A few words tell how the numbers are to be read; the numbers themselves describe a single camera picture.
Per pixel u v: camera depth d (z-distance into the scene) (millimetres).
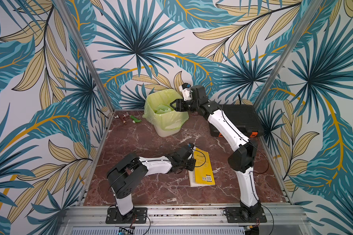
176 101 747
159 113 915
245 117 1074
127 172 512
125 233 708
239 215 695
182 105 735
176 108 753
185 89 744
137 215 733
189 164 797
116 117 1132
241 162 544
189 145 812
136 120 1101
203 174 846
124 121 1099
